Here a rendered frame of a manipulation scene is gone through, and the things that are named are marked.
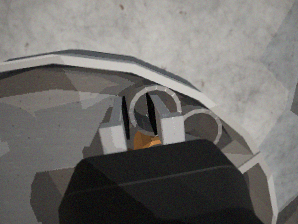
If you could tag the grey metal bushing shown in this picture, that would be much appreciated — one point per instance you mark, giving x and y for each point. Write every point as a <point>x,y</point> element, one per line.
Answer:
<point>140,122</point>
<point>209,127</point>

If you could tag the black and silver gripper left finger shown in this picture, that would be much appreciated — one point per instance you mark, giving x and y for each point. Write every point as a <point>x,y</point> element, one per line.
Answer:
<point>114,134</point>

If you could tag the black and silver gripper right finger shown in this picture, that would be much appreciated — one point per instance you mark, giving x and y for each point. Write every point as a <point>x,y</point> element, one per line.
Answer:
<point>168,126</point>

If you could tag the grey round turntable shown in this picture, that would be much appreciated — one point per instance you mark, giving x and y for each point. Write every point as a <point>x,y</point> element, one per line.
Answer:
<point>49,121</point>

